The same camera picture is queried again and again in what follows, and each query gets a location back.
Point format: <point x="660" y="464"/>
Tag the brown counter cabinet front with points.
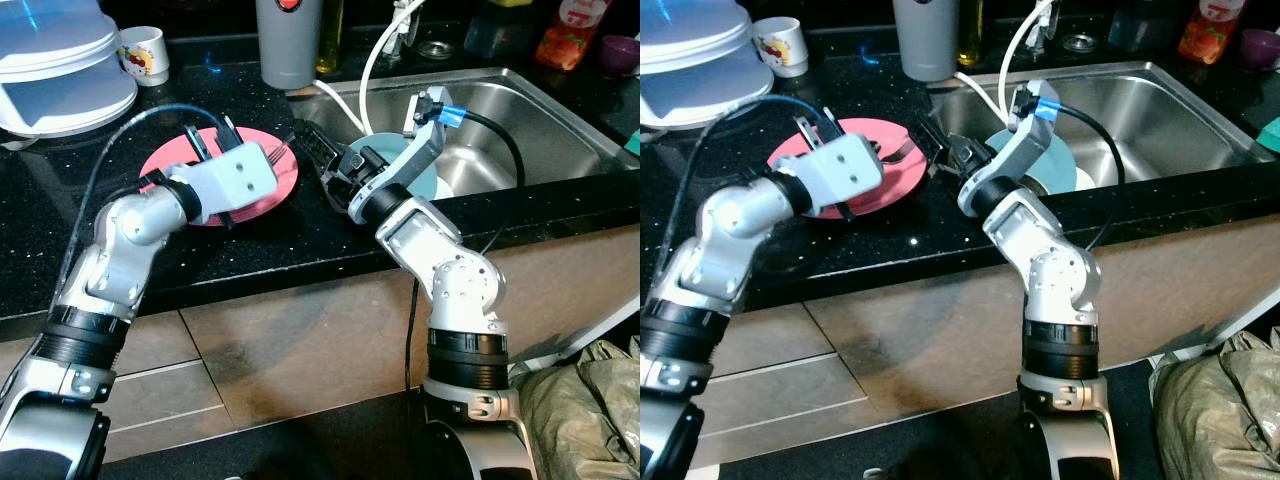
<point x="900" y="340"/>
<point x="300" y="340"/>

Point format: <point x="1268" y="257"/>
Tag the teal plate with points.
<point x="1060" y="170"/>
<point x="425" y="180"/>

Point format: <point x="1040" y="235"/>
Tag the white mug with print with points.
<point x="150" y="50"/>
<point x="790" y="45"/>

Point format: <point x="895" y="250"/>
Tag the olive plastic bag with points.
<point x="1220" y="400"/>
<point x="580" y="410"/>

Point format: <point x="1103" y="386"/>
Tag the metal fork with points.
<point x="280" y="155"/>
<point x="897" y="152"/>

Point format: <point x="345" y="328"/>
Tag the white stacked plastic container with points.
<point x="690" y="60"/>
<point x="60" y="60"/>

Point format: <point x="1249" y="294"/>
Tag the yellow oil bottle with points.
<point x="970" y="35"/>
<point x="332" y="40"/>

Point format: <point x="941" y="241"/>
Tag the purple cup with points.
<point x="622" y="55"/>
<point x="1262" y="48"/>

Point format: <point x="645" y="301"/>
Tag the grey canister with red label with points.
<point x="925" y="45"/>
<point x="288" y="50"/>

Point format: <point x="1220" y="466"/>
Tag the chrome faucet pipe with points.
<point x="1042" y="35"/>
<point x="402" y="40"/>

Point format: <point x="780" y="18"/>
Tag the dark container with coloured sponges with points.
<point x="500" y="30"/>
<point x="1148" y="25"/>

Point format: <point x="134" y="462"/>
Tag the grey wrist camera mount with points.
<point x="410" y="150"/>
<point x="845" y="170"/>
<point x="240" y="175"/>
<point x="1020" y="145"/>

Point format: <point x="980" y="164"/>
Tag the stainless steel sink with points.
<point x="520" y="110"/>
<point x="1150" y="110"/>

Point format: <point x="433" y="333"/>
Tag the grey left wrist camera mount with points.
<point x="240" y="175"/>
<point x="845" y="170"/>

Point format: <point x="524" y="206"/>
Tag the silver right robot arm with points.
<point x="440" y="260"/>
<point x="1050" y="270"/>

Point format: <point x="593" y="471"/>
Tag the round metal sink strainer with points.
<point x="1080" y="43"/>
<point x="436" y="50"/>

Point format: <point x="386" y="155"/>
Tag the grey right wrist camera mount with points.
<point x="410" y="150"/>
<point x="1020" y="145"/>

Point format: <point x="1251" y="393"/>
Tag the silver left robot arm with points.
<point x="745" y="215"/>
<point x="130" y="225"/>

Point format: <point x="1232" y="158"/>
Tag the pink plate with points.
<point x="270" y="190"/>
<point x="895" y="185"/>

